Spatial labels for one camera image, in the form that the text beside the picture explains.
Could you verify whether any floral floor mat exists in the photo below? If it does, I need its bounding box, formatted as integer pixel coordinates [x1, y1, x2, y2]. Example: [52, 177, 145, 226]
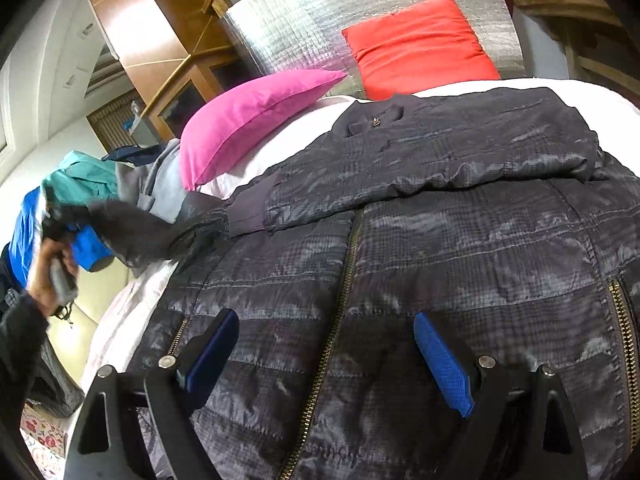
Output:
[17, 405, 68, 480]

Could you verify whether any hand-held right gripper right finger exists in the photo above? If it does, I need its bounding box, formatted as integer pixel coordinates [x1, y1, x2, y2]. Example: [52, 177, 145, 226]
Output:
[413, 312, 588, 480]

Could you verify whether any teal jacket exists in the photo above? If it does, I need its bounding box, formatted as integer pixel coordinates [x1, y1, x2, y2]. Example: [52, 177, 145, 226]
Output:
[42, 150, 121, 211]

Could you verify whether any person's left hand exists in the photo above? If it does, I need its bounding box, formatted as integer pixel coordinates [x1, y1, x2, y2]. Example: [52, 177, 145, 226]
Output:
[25, 237, 81, 318]

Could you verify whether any black bag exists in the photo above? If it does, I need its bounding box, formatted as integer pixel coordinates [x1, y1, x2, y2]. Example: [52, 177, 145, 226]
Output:
[25, 330, 86, 418]

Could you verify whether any silver foil insulation sheet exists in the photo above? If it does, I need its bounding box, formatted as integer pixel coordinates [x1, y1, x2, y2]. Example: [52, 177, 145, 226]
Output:
[222, 0, 526, 98]

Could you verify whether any brown window blind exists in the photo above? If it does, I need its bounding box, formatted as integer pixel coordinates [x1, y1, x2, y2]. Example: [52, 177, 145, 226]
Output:
[86, 89, 151, 153]

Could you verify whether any wooden shelf unit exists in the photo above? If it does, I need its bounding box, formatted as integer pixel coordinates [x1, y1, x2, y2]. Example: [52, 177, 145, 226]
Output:
[515, 0, 640, 106]

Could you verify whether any dark grey puffer jacket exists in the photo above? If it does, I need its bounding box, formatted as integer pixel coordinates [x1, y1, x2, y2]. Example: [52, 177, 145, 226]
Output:
[87, 86, 640, 480]

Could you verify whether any navy garment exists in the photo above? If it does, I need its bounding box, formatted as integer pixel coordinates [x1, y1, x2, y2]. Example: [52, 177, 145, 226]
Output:
[102, 145, 163, 168]

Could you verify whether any white bed blanket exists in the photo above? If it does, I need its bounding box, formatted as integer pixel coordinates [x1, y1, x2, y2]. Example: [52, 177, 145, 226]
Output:
[65, 77, 640, 461]

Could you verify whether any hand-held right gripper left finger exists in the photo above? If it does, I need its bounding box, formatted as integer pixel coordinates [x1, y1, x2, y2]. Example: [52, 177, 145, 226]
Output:
[62, 308, 240, 480]

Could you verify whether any wooden cabinet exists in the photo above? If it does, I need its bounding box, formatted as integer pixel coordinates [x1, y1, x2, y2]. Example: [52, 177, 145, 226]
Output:
[80, 0, 251, 141]

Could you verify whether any pink pillow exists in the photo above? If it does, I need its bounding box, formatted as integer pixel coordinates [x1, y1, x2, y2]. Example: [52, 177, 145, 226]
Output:
[178, 68, 348, 192]

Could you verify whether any blue jacket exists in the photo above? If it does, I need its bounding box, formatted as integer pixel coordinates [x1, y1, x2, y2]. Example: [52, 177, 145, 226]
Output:
[10, 187, 113, 281]

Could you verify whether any person's left forearm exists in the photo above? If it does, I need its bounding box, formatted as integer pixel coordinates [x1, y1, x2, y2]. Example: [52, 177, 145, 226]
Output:
[0, 245, 51, 441]

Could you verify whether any red pillow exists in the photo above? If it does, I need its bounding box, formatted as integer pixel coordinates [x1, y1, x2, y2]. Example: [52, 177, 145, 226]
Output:
[342, 0, 502, 100]

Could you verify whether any grey garment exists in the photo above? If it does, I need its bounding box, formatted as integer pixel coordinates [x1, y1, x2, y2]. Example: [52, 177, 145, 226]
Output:
[115, 139, 201, 223]

